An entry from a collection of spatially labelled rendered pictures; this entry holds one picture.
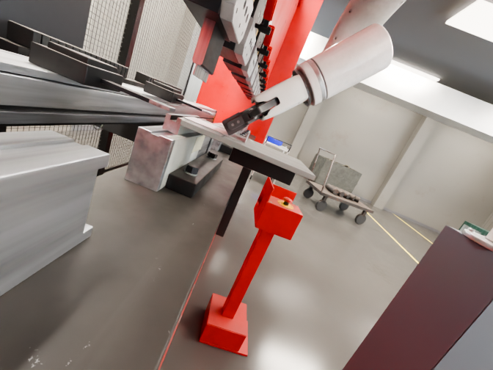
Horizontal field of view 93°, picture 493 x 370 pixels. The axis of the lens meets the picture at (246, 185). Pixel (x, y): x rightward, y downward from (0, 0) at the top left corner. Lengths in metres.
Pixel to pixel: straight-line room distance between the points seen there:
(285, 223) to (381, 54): 0.66
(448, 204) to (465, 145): 1.81
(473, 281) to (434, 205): 8.87
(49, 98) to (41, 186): 0.40
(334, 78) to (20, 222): 0.47
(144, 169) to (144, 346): 0.28
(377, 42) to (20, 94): 0.61
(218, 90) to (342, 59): 2.29
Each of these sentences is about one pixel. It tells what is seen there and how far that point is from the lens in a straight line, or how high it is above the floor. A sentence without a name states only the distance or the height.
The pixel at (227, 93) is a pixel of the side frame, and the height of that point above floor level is 1.17.
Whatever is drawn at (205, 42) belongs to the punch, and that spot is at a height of 1.14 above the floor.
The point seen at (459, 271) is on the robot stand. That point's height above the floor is 0.93.
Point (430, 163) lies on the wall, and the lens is 9.08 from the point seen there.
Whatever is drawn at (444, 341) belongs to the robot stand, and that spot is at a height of 0.81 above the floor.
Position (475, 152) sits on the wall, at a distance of 9.66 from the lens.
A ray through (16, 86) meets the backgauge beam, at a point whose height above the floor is 0.95.
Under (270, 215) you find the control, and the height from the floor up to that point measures 0.73.
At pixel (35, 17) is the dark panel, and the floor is 1.07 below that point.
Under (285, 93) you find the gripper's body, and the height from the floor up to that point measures 1.11.
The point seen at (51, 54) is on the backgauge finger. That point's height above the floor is 1.01.
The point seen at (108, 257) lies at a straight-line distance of 0.28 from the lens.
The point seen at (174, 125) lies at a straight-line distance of 0.46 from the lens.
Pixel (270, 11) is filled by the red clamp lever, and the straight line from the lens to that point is 0.67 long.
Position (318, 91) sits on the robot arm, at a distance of 0.49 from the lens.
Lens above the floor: 1.05
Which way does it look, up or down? 15 degrees down
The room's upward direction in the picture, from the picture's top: 23 degrees clockwise
